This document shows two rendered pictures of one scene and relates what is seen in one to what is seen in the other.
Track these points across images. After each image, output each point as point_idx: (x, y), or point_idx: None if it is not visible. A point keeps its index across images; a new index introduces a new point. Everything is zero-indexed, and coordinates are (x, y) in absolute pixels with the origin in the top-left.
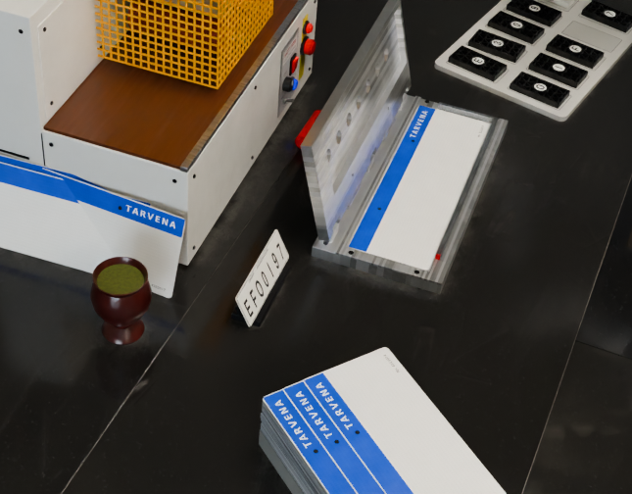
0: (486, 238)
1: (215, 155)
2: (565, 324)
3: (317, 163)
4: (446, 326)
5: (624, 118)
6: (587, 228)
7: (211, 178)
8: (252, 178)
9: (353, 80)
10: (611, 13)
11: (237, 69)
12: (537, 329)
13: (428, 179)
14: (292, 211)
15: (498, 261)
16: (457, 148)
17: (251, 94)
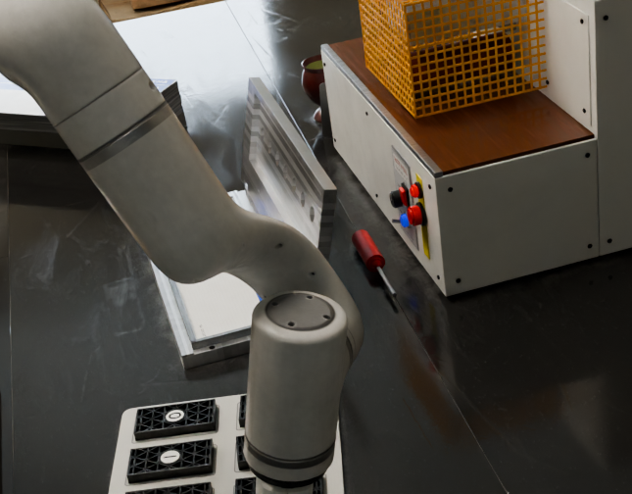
0: (128, 275)
1: (339, 90)
2: (22, 260)
3: (248, 101)
4: (117, 215)
5: (50, 467)
6: (37, 329)
7: (340, 108)
8: (370, 209)
9: (275, 123)
10: None
11: (384, 92)
12: (43, 246)
13: None
14: None
15: (106, 267)
16: (212, 303)
17: (364, 112)
